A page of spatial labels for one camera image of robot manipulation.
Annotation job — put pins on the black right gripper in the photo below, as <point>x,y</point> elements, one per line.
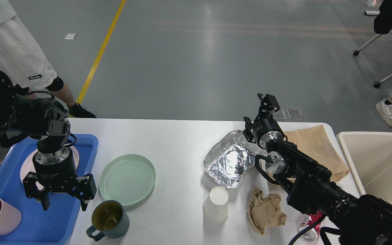
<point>265,129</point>

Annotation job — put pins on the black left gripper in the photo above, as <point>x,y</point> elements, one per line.
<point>53,172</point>

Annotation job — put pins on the aluminium foil tray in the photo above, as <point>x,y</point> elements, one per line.
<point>229,159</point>

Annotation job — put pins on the teal mug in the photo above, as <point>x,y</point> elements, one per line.
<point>109,219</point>

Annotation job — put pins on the green plate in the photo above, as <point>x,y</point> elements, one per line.
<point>127,179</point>

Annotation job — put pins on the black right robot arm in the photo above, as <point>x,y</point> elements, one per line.
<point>366,220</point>

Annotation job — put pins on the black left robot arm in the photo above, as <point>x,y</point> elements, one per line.
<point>46,121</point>

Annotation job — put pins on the blue plastic tray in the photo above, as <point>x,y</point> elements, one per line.
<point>37,226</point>

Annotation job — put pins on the pink plate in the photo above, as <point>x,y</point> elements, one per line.
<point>28,166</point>

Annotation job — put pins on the brown paper bag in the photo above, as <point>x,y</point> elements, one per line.
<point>315,143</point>

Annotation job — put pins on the crumpled brown paper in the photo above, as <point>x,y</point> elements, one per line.
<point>265,211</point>

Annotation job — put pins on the white paper cup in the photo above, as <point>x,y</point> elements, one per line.
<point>215,206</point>

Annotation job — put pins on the crushed red can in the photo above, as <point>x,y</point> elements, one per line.
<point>312,234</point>

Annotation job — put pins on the beige waste bin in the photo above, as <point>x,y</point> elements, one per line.
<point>369,157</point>

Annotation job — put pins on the person in white shorts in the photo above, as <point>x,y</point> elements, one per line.
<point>24,61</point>

